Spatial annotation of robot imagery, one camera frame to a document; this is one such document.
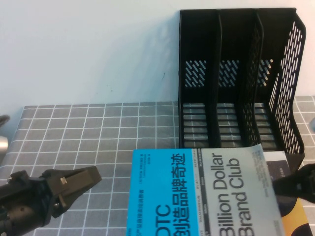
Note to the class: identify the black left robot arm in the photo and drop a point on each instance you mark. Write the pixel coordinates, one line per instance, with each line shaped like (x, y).
(17, 209)

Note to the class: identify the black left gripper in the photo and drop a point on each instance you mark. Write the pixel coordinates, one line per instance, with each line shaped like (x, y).
(46, 194)

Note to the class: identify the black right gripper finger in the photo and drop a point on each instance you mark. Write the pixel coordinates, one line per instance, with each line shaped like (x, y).
(302, 179)

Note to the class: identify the dark navy cover book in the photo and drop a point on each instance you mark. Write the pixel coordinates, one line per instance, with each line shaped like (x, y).
(278, 163)

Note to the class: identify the blue and grey book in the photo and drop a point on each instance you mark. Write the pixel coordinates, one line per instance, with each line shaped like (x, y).
(187, 191)

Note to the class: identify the black plastic book stand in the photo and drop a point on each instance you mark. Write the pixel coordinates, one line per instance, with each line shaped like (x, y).
(211, 37)

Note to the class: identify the grey white-grid tablecloth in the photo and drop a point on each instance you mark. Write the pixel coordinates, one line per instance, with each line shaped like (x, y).
(98, 132)

